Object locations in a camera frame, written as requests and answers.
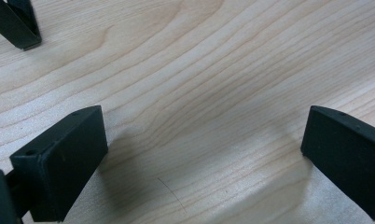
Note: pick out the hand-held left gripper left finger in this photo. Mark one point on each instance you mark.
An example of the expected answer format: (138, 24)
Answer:
(64, 161)

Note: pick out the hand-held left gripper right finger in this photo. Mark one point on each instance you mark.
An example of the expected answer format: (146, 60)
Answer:
(344, 149)

